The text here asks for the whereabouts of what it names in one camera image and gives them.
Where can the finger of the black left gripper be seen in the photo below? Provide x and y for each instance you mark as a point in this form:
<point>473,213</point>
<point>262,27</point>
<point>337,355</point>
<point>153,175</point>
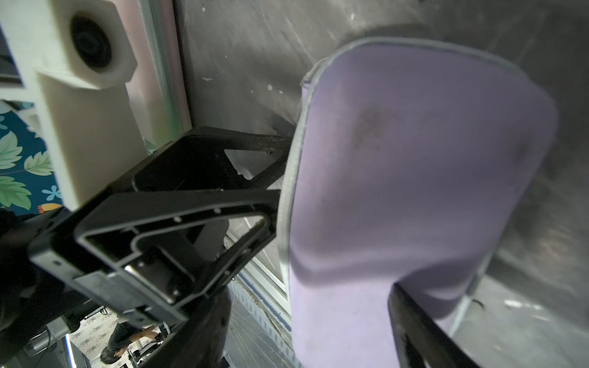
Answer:
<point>197,161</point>

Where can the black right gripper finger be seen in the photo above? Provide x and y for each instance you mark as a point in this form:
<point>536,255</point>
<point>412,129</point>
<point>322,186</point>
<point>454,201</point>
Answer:
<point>419,341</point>

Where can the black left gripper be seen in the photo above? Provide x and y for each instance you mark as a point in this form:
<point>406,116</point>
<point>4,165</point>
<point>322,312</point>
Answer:
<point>150,256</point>

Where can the grey case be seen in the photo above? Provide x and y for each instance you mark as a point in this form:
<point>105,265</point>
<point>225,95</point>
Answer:
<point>407,162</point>

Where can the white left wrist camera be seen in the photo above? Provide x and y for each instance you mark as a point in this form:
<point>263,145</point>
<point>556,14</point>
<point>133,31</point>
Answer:
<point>74,61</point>

